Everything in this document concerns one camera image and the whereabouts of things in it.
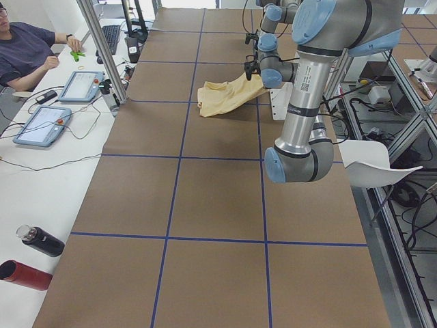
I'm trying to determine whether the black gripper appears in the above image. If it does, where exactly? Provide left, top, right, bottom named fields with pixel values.
left=244, top=29, right=259, bottom=44
left=244, top=55, right=261, bottom=81

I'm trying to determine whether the cream long-sleeve printed shirt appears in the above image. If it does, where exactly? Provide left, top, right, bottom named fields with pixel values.
left=197, top=73, right=268, bottom=118

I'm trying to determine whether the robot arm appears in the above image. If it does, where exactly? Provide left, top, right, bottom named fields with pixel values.
left=242, top=0, right=300, bottom=44
left=245, top=0, right=404, bottom=183

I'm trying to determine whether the black keyboard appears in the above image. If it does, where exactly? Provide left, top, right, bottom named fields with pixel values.
left=102, top=25, right=121, bottom=55

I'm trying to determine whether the clear water bottle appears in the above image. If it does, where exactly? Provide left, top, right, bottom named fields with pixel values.
left=98, top=79, right=120, bottom=117

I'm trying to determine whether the white moulded chair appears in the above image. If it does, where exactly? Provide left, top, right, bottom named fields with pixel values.
left=338, top=140, right=423, bottom=188

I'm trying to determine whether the upper teach pendant tablet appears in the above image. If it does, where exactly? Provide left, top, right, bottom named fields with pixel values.
left=58, top=71, right=104, bottom=103

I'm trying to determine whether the teach pendant tablet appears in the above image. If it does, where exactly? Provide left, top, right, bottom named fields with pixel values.
left=13, top=105, right=72, bottom=148
left=58, top=71, right=104, bottom=103

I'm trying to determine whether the green toy object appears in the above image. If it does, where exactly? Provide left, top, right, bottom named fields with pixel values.
left=70, top=51, right=86, bottom=62

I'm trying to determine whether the black smartphone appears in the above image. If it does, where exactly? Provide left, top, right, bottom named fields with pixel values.
left=36, top=90, right=57, bottom=105

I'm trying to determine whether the lower teach pendant tablet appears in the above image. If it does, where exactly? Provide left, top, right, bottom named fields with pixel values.
left=13, top=105, right=72, bottom=148

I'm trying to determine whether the seated person in navy shirt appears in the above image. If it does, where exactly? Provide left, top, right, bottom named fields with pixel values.
left=1, top=6, right=82, bottom=92

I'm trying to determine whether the black thermos bottle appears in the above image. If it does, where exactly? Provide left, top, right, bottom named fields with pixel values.
left=16, top=225, right=65, bottom=257

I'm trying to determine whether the red thermos bottle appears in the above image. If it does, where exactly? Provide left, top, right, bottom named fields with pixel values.
left=1, top=260, right=53, bottom=291

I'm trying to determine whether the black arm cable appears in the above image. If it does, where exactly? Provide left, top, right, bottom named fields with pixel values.
left=241, top=0, right=255, bottom=35
left=320, top=51, right=407, bottom=161

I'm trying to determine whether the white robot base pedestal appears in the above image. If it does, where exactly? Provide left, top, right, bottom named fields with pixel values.
left=269, top=82, right=294, bottom=121

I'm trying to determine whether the aluminium frame post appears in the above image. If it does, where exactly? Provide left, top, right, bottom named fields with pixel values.
left=76, top=0, right=128, bottom=104

